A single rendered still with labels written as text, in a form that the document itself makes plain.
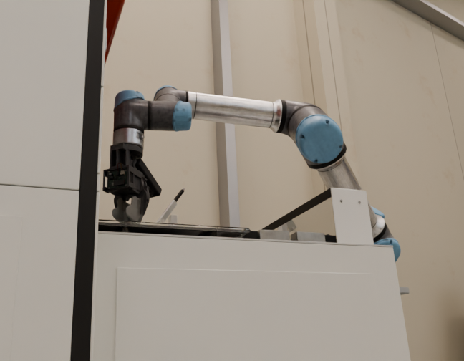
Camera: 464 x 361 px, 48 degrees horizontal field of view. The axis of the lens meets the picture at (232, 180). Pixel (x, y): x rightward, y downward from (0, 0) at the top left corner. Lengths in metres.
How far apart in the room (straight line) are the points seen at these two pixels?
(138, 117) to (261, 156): 2.90
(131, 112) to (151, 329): 0.61
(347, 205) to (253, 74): 3.39
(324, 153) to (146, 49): 2.73
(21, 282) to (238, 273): 0.41
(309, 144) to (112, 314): 0.72
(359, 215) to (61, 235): 0.71
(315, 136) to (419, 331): 3.89
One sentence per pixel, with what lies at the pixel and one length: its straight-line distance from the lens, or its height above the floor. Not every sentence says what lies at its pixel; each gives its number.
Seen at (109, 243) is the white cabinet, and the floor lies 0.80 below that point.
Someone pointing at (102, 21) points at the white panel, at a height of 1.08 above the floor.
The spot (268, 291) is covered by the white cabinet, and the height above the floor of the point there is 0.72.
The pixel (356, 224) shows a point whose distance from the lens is 1.18.
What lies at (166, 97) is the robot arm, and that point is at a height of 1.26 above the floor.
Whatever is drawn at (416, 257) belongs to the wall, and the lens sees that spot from 5.31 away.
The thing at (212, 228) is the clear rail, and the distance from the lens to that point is 1.18.
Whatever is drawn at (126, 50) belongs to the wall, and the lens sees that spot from 3.87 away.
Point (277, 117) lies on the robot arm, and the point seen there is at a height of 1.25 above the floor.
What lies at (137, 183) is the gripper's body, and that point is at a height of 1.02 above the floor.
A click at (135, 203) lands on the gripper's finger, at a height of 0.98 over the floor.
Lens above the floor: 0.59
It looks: 20 degrees up
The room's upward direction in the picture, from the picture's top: 3 degrees counter-clockwise
